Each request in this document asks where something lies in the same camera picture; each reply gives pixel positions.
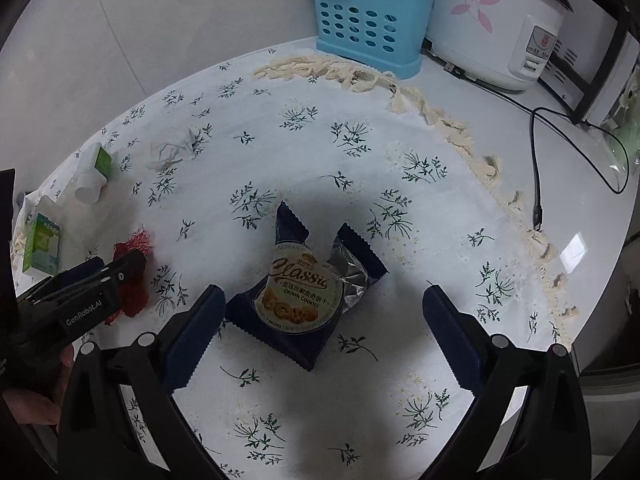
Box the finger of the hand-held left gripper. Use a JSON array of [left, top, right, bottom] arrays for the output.
[[17, 251, 148, 323], [54, 257, 107, 286]]

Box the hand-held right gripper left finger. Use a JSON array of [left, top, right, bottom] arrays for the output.
[[59, 285, 227, 480]]

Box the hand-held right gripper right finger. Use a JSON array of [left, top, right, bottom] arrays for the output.
[[415, 285, 593, 480]]

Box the red mesh wrapper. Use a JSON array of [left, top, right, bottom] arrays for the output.
[[107, 228, 152, 323]]

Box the green and white carton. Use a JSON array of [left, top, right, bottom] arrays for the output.
[[22, 212, 62, 277]]

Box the dark blue cookie packet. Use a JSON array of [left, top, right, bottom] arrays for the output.
[[225, 201, 390, 372]]

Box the white tissue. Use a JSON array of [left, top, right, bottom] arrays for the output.
[[150, 127, 197, 171]]

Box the person's left hand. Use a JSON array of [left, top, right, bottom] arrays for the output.
[[0, 342, 77, 428]]

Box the white plastic cup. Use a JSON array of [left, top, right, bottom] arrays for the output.
[[75, 142, 121, 204]]

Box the white floral tablecloth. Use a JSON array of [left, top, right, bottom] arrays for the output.
[[10, 50, 581, 480]]

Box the green plastic bag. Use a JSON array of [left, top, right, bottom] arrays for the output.
[[600, 67, 640, 176]]

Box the white microwave oven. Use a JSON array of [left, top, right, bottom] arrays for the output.
[[537, 0, 640, 123]]

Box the white rice cooker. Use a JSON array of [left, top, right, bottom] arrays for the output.
[[422, 0, 573, 92]]

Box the blue plastic utensil basket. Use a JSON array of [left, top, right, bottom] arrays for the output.
[[311, 0, 436, 80]]

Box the black rice cooker cable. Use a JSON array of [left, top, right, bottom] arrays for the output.
[[422, 42, 631, 226]]

